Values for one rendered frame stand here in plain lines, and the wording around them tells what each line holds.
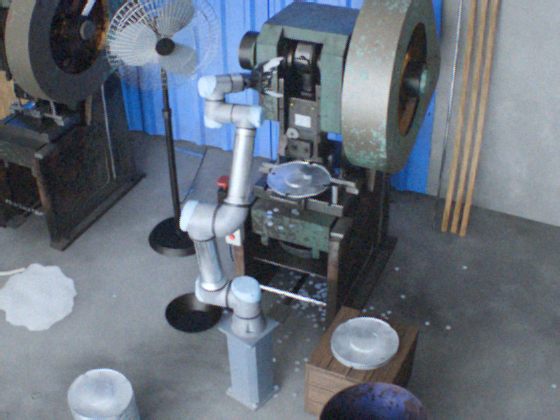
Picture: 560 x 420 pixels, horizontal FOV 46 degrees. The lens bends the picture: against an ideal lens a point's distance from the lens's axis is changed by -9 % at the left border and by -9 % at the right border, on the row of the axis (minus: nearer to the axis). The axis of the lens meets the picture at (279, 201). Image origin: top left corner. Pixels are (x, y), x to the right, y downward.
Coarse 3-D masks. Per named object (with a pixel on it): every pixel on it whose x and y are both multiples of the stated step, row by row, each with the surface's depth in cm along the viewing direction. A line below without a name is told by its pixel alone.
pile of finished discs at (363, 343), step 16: (352, 320) 310; (368, 320) 310; (336, 336) 302; (352, 336) 301; (368, 336) 301; (384, 336) 301; (336, 352) 294; (352, 352) 294; (368, 352) 294; (384, 352) 293; (368, 368) 289
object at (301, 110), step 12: (288, 96) 313; (300, 96) 313; (312, 96) 313; (288, 108) 316; (300, 108) 314; (312, 108) 310; (288, 120) 320; (300, 120) 317; (312, 120) 314; (288, 132) 322; (300, 132) 320; (312, 132) 318; (288, 144) 327; (300, 144) 320; (312, 144) 320; (324, 144) 328; (300, 156) 324; (312, 156) 325
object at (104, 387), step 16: (80, 384) 287; (96, 384) 286; (112, 384) 288; (128, 384) 288; (80, 400) 279; (96, 400) 279; (112, 400) 280; (128, 400) 280; (96, 416) 272; (112, 416) 272
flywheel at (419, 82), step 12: (420, 24) 302; (420, 36) 309; (420, 48) 314; (408, 60) 310; (420, 60) 317; (408, 72) 285; (420, 72) 284; (408, 84) 286; (420, 84) 286; (408, 96) 292; (420, 96) 292; (408, 108) 320; (408, 120) 318
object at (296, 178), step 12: (276, 168) 337; (288, 168) 337; (300, 168) 337; (312, 168) 337; (276, 180) 329; (288, 180) 328; (300, 180) 328; (312, 180) 328; (324, 180) 328; (276, 192) 321; (288, 192) 321; (300, 192) 321; (312, 192) 321
